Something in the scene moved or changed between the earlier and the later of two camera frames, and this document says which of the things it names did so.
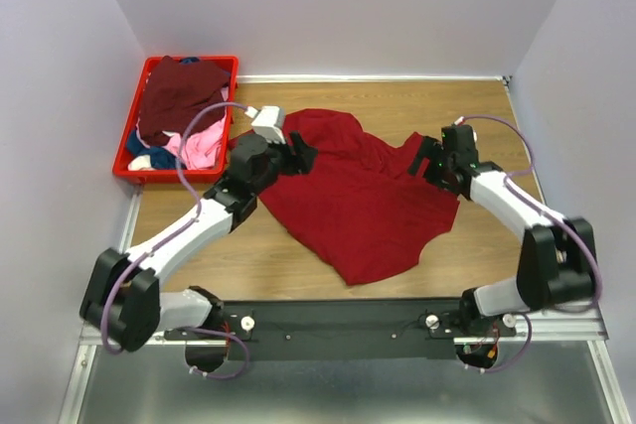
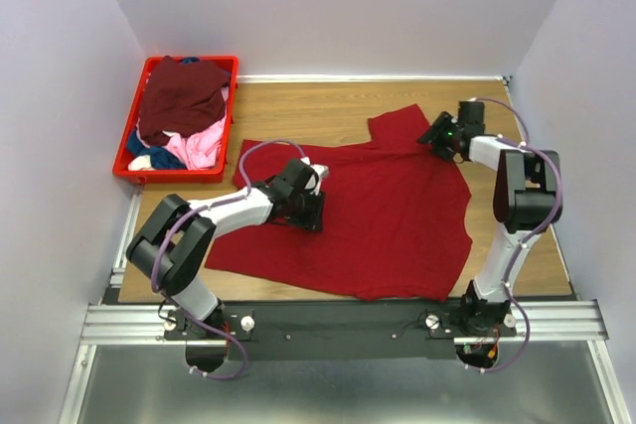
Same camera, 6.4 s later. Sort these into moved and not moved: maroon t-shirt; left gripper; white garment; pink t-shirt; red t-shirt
Moved: left gripper; red t-shirt
Not moved: maroon t-shirt; pink t-shirt; white garment
